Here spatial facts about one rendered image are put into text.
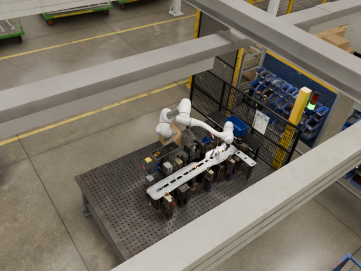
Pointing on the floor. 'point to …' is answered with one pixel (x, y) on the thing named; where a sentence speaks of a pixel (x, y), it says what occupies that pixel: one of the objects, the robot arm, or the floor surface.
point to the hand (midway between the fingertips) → (223, 147)
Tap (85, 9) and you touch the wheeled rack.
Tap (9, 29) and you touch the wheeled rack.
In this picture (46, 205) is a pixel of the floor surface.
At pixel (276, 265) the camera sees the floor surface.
